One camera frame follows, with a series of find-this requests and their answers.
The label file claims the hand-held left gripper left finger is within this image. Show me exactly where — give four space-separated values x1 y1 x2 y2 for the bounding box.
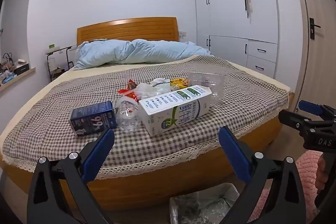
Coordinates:
26 128 116 224

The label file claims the clear plastic bottle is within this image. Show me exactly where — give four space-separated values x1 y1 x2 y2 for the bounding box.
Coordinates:
115 96 142 133

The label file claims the light blue duvet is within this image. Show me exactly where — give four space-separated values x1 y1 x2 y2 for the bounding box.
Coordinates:
73 39 214 71

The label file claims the bedside table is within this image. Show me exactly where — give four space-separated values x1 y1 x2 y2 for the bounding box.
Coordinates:
45 46 75 80

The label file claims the hanging wardrobe ornament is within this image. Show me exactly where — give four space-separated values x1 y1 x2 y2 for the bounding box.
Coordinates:
242 0 252 18

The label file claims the wooden window sill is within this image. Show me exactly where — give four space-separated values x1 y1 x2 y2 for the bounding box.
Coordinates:
0 67 36 92

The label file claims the white wardrobe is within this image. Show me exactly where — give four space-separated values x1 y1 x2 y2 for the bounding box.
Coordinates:
192 0 280 80

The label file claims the wooden door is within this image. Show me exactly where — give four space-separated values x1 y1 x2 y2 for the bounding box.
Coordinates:
286 0 336 119

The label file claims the yellow snack packet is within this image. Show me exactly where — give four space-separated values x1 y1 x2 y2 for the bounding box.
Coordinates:
170 78 190 91

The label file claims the checkered bed cover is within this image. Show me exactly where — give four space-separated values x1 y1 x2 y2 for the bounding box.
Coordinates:
0 55 289 180

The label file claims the wooden bed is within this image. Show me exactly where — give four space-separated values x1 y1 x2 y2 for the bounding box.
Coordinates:
0 17 296 211

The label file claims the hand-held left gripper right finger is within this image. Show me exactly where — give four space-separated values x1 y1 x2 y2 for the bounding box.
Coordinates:
218 126 307 224

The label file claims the black door handle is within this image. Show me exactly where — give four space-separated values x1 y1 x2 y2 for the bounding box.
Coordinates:
309 17 321 39

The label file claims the dark blue carton box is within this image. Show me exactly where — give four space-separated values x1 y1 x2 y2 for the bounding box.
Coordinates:
69 101 117 137

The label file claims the clear plastic clamshell container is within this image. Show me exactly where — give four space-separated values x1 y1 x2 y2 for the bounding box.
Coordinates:
187 72 225 106

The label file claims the translucent plastic bag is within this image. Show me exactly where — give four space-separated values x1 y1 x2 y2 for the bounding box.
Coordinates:
135 82 160 102

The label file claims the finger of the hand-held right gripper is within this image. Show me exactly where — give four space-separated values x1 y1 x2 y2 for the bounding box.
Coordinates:
299 100 336 122
278 109 319 135

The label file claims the white milk carton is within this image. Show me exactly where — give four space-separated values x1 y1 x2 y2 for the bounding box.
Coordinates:
139 85 212 137

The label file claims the cardboard bin with floral liner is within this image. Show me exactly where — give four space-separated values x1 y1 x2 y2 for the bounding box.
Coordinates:
169 182 240 224

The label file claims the person's pink fluffy right leg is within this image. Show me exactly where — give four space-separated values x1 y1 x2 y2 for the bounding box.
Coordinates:
295 150 328 224

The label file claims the person's right hand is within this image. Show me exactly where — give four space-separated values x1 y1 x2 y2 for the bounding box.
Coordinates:
316 154 328 189

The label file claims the pile of bags and boxes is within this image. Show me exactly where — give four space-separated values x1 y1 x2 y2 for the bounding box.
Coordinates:
0 53 19 85

